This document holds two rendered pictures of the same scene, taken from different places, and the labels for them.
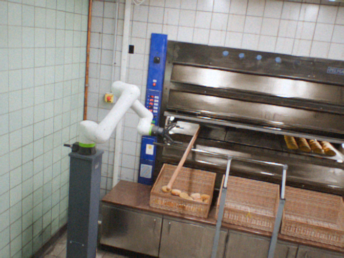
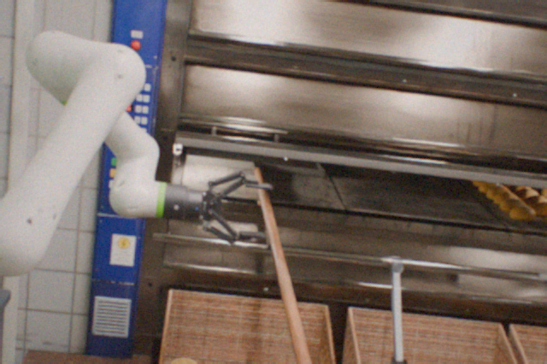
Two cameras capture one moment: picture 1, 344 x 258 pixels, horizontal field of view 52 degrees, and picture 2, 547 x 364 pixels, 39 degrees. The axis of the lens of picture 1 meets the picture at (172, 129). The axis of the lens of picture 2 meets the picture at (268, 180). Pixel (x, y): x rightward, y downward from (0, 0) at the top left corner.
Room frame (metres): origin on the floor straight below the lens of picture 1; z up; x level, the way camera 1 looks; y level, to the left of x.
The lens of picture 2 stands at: (1.03, 0.46, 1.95)
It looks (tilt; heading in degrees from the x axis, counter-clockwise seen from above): 15 degrees down; 344
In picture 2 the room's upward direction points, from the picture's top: 8 degrees clockwise
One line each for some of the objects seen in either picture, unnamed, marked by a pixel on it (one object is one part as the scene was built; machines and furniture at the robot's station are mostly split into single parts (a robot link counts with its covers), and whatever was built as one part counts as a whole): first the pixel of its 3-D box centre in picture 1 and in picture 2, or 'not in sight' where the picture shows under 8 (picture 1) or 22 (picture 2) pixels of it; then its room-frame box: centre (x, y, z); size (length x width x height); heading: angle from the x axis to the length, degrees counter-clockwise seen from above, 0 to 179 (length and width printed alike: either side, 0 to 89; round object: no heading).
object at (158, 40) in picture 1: (169, 121); (147, 153); (4.43, 0.04, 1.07); 1.93 x 0.16 x 2.15; 169
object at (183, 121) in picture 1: (202, 122); (253, 155); (4.05, -0.35, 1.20); 0.55 x 0.36 x 0.03; 80
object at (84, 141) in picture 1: (88, 133); not in sight; (2.57, 0.63, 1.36); 0.16 x 0.13 x 0.19; 49
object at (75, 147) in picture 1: (80, 147); not in sight; (2.59, 0.70, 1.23); 0.26 x 0.15 x 0.06; 79
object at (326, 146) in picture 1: (308, 142); (544, 197); (3.64, -1.47, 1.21); 0.61 x 0.48 x 0.06; 169
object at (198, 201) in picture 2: (164, 132); (204, 204); (2.92, 0.07, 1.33); 0.09 x 0.07 x 0.08; 80
